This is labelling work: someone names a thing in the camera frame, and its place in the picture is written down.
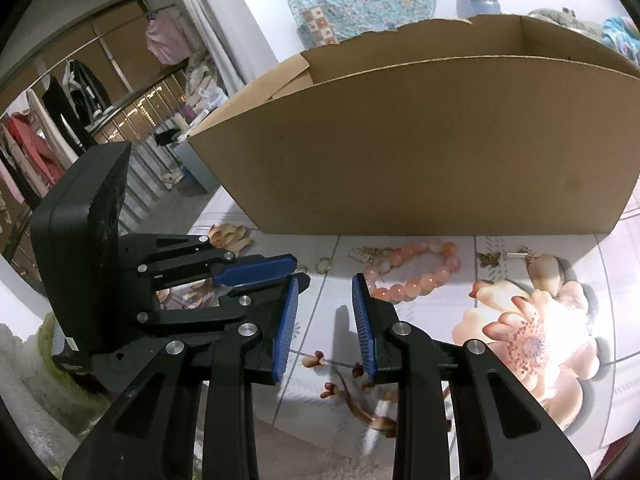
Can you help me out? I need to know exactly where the pink bead bracelet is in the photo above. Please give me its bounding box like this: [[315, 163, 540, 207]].
[[362, 239, 462, 304]]

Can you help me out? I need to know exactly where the gold butterfly charm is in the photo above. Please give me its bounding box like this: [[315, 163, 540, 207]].
[[476, 252, 501, 268]]

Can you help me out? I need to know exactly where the black hanging jacket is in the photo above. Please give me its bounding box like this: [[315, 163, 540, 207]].
[[42, 60, 113, 155]]

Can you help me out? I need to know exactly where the white curtain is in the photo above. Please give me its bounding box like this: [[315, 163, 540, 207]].
[[182, 0, 278, 96]]

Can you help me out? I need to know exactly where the pink hanging garment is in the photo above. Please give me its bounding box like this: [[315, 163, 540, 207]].
[[145, 8, 192, 66]]

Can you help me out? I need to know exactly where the brown cardboard box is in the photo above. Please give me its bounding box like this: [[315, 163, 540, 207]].
[[189, 15, 639, 235]]

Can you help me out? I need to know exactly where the blue patterned blanket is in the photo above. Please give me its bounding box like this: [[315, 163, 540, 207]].
[[602, 16, 640, 65]]

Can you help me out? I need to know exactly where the gold chain pendant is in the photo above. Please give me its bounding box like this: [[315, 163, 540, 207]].
[[348, 247, 394, 264]]

